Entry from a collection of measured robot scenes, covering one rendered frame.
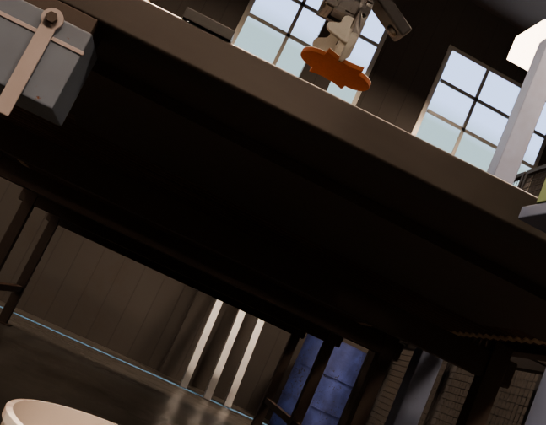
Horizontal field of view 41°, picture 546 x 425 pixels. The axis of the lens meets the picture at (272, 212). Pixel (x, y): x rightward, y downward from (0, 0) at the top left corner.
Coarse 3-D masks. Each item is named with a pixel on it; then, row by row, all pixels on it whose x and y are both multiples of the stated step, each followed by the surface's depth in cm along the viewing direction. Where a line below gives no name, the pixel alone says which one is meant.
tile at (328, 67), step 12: (312, 48) 127; (312, 60) 130; (324, 60) 128; (336, 60) 126; (312, 72) 135; (324, 72) 133; (336, 72) 130; (348, 72) 128; (360, 72) 126; (336, 84) 136; (348, 84) 133; (360, 84) 131
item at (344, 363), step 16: (304, 352) 632; (336, 352) 617; (352, 352) 619; (304, 368) 623; (336, 368) 615; (352, 368) 620; (288, 384) 630; (304, 384) 616; (320, 384) 612; (336, 384) 613; (352, 384) 623; (288, 400) 619; (320, 400) 609; (336, 400) 613; (272, 416) 631; (320, 416) 607; (336, 416) 614
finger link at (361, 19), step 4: (368, 4) 128; (360, 8) 128; (364, 8) 127; (368, 8) 127; (360, 12) 127; (364, 12) 126; (368, 12) 127; (356, 16) 129; (360, 16) 126; (364, 16) 127; (356, 20) 127; (360, 20) 126; (364, 20) 126; (356, 24) 126; (360, 24) 126; (364, 24) 126; (356, 28) 126; (360, 28) 126; (356, 32) 126; (360, 32) 126
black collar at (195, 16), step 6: (186, 12) 103; (192, 12) 103; (186, 18) 103; (192, 18) 103; (198, 18) 103; (204, 18) 103; (198, 24) 103; (204, 24) 103; (210, 24) 103; (216, 24) 103; (222, 24) 103; (210, 30) 103; (216, 30) 103; (222, 30) 103; (228, 30) 103; (234, 30) 103; (222, 36) 103; (228, 36) 103
